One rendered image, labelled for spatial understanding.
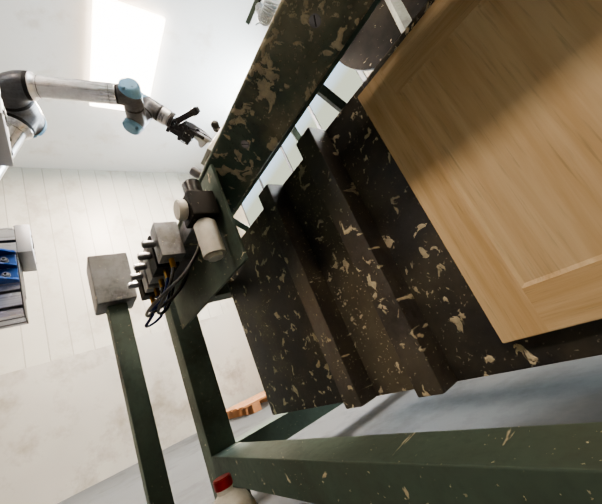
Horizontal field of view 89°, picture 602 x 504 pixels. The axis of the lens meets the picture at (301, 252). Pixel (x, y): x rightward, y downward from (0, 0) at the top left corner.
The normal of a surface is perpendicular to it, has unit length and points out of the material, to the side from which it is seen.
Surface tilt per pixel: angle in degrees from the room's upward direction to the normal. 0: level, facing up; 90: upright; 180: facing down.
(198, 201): 90
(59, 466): 90
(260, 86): 141
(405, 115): 90
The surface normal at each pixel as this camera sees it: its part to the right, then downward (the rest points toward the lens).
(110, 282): 0.53, -0.46
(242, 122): -0.18, 0.76
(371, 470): -0.76, 0.12
